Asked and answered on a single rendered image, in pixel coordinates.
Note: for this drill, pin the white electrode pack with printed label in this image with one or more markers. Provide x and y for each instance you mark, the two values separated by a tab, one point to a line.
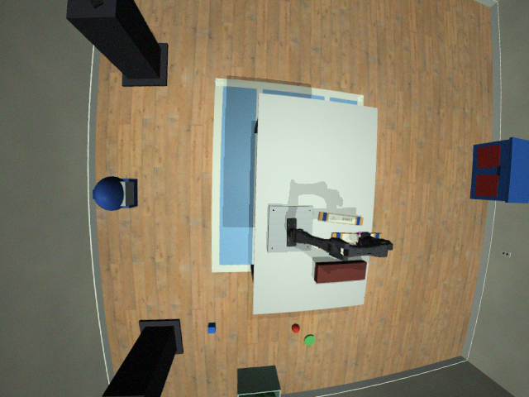
352	236

